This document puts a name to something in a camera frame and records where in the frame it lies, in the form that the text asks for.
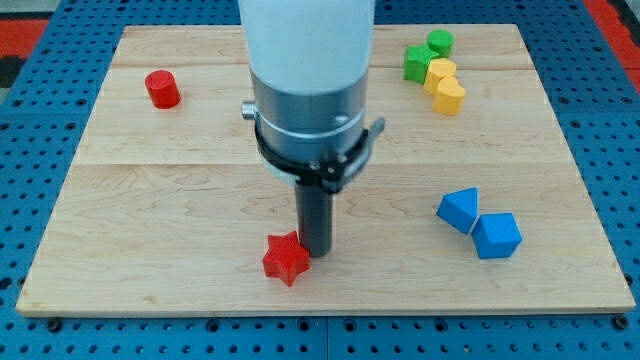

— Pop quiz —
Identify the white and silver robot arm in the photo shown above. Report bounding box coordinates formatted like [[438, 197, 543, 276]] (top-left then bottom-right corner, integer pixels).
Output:
[[238, 0, 379, 192]]

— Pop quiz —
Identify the red star block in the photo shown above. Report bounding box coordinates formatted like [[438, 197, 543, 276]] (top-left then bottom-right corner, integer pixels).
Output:
[[262, 231, 310, 287]]

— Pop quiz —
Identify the green star block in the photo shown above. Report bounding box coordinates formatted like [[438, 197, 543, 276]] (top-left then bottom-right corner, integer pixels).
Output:
[[403, 44, 440, 84]]

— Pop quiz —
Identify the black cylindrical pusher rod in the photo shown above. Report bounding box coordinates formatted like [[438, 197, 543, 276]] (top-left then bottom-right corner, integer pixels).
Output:
[[295, 185, 333, 258]]

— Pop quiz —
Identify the blue triangle block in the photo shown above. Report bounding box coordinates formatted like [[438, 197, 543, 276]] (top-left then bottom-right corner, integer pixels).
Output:
[[436, 187, 479, 234]]

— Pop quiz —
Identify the wooden board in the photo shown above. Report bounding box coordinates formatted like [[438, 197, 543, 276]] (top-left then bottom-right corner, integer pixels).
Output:
[[16, 24, 636, 318]]

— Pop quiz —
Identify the yellow heart block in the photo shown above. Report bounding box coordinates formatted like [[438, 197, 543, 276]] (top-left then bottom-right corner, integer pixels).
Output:
[[432, 77, 466, 116]]

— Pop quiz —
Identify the yellow hexagon block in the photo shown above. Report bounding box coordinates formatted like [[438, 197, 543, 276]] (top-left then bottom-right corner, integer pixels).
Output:
[[423, 58, 457, 94]]

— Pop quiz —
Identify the green cylinder block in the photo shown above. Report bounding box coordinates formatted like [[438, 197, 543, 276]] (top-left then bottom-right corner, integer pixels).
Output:
[[427, 29, 455, 58]]

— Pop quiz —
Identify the blue cube block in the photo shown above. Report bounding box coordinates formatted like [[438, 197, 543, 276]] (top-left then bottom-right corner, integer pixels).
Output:
[[471, 213, 522, 259]]

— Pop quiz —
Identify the red cylinder block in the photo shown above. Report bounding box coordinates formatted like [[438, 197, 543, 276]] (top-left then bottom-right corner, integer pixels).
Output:
[[145, 70, 181, 109]]

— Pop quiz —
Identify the black clamp ring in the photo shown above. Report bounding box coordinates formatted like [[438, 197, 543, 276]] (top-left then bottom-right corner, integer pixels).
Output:
[[253, 117, 387, 195]]

